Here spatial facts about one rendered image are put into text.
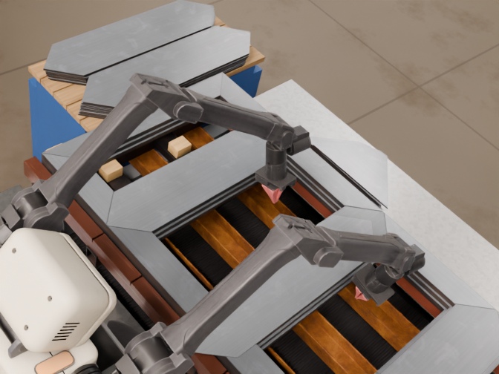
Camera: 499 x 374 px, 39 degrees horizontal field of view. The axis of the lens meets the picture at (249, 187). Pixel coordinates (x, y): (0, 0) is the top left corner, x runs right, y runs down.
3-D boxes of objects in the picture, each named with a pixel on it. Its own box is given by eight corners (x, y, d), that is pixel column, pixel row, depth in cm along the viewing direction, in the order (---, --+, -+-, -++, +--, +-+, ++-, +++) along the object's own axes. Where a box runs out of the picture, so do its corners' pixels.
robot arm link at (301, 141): (262, 116, 186) (282, 134, 180) (297, 103, 191) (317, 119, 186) (260, 151, 194) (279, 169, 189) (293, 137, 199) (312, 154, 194)
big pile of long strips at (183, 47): (199, 3, 292) (201, -10, 288) (265, 57, 277) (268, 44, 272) (28, 65, 248) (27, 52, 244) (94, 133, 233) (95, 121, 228)
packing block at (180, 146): (180, 143, 240) (182, 135, 237) (190, 152, 238) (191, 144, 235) (167, 150, 236) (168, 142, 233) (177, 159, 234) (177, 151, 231)
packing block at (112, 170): (113, 165, 227) (113, 157, 224) (122, 175, 225) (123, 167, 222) (97, 173, 224) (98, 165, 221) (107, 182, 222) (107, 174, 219)
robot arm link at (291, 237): (286, 194, 137) (320, 226, 131) (307, 222, 148) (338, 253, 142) (116, 353, 135) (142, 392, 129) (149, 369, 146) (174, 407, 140)
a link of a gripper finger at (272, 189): (271, 189, 206) (272, 163, 200) (289, 200, 202) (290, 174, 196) (255, 199, 202) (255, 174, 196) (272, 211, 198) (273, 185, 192)
